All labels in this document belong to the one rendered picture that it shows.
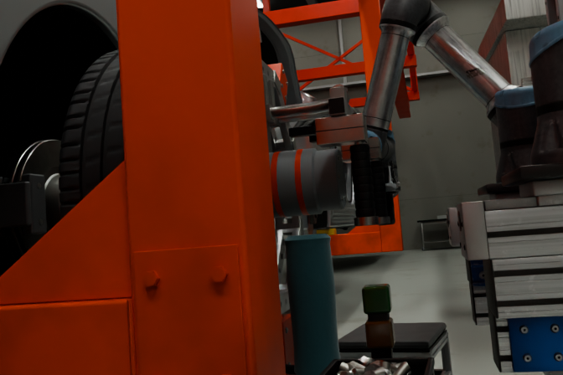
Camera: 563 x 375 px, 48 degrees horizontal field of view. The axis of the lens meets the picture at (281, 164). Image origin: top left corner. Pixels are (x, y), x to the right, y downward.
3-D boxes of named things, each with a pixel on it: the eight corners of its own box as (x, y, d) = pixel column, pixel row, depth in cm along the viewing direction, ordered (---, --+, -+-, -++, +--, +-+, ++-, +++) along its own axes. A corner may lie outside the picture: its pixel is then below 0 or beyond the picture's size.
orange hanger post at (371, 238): (319, 255, 514) (294, -34, 539) (404, 249, 499) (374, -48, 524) (315, 256, 498) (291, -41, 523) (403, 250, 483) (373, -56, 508)
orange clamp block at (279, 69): (256, 110, 157) (260, 86, 163) (287, 107, 155) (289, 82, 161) (249, 90, 152) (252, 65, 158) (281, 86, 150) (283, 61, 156)
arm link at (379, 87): (426, -28, 157) (382, 164, 158) (434, -13, 167) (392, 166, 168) (382, -32, 162) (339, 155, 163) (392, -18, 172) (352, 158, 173)
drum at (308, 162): (256, 219, 143) (251, 158, 144) (349, 212, 138) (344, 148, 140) (238, 220, 129) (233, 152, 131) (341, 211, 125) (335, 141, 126)
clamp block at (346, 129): (320, 148, 119) (318, 120, 120) (369, 143, 117) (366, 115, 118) (316, 145, 114) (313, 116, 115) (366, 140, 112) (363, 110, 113)
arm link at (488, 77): (522, 151, 156) (377, 8, 173) (524, 156, 169) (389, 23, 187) (560, 118, 153) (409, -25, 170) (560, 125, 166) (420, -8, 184)
